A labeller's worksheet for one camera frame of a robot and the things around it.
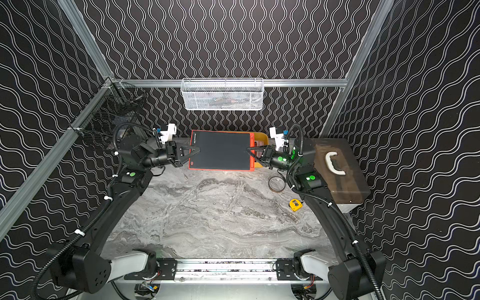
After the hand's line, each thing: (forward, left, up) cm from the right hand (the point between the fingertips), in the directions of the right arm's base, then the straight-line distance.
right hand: (246, 150), depth 65 cm
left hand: (-3, +16, +4) cm, 17 cm away
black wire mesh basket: (+35, +62, -5) cm, 72 cm away
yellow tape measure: (-2, -24, -36) cm, 44 cm away
